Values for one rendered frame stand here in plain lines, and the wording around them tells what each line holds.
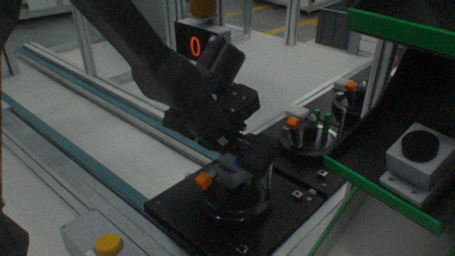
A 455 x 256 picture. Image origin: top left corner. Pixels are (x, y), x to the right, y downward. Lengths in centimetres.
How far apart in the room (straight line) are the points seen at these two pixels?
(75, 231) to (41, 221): 21
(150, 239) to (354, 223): 34
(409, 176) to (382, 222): 18
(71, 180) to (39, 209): 14
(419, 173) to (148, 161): 68
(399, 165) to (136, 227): 48
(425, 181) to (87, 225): 55
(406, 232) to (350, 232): 7
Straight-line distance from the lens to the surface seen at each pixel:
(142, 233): 70
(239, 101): 59
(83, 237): 72
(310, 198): 74
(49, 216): 94
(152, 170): 90
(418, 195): 39
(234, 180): 65
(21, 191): 104
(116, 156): 97
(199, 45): 77
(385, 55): 48
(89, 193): 80
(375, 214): 56
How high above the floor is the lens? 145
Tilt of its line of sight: 32 degrees down
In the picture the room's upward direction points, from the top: straight up
